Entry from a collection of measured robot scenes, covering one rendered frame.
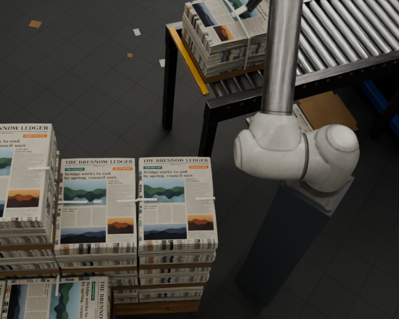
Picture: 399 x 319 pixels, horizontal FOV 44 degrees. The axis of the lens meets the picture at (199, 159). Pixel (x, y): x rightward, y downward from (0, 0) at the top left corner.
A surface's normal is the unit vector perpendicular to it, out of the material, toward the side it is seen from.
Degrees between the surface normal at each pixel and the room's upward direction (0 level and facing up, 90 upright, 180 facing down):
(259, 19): 2
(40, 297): 1
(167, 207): 1
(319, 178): 91
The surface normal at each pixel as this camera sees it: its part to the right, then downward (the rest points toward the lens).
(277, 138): 0.03, 0.14
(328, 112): 0.09, -0.54
